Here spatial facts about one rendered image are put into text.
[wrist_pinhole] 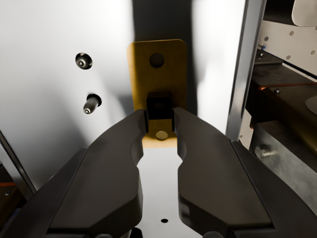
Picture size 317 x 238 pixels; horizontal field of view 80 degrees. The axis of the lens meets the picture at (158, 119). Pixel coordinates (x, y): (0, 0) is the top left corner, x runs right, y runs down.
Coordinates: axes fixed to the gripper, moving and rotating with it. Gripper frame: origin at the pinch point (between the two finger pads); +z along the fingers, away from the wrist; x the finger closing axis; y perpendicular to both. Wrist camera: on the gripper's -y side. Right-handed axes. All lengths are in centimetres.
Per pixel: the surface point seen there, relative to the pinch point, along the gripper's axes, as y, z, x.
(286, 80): 3.4, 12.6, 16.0
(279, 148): 4.3, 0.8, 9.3
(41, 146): 4.3, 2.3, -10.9
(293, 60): 6.9, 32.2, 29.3
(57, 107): 0.5, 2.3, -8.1
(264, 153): 5.3, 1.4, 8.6
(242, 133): 26.7, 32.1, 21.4
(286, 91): 2.8, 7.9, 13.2
